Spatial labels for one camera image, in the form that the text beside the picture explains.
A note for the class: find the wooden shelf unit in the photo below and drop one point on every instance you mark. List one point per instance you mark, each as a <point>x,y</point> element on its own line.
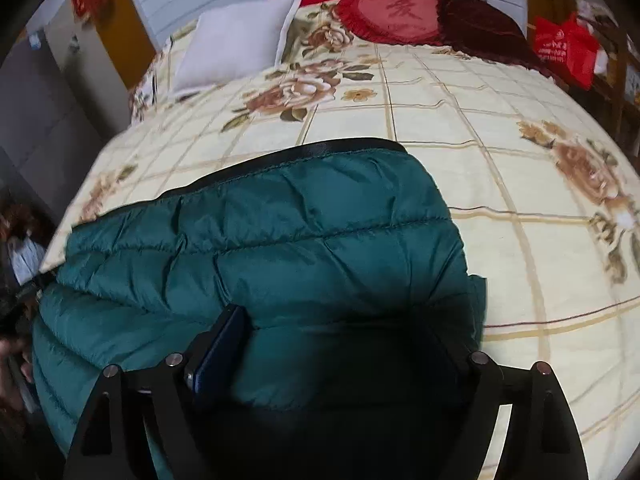
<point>617,90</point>

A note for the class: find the wooden door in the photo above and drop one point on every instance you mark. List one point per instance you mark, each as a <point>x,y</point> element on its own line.
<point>125,40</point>

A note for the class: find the white pillow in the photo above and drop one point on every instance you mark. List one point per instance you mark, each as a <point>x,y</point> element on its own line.
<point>235,40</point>

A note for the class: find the red heart-shaped pillow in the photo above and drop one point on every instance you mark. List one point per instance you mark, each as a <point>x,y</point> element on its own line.
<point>395,15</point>

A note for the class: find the red plastic bag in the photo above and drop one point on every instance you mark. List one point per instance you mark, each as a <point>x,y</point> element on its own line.
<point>565,45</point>

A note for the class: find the floral checked bed sheet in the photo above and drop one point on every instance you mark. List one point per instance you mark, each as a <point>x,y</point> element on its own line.
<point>500,170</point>

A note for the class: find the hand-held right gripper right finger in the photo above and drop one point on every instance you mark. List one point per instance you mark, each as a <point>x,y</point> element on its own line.
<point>482,380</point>

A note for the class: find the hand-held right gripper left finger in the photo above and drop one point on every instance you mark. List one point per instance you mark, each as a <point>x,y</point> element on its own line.
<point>220,350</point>

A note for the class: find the dark red velvet pillow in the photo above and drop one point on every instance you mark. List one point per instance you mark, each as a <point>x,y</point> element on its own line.
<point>480,25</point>

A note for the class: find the teal puffer jacket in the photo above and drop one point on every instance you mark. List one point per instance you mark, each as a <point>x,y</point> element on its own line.
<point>300,240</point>

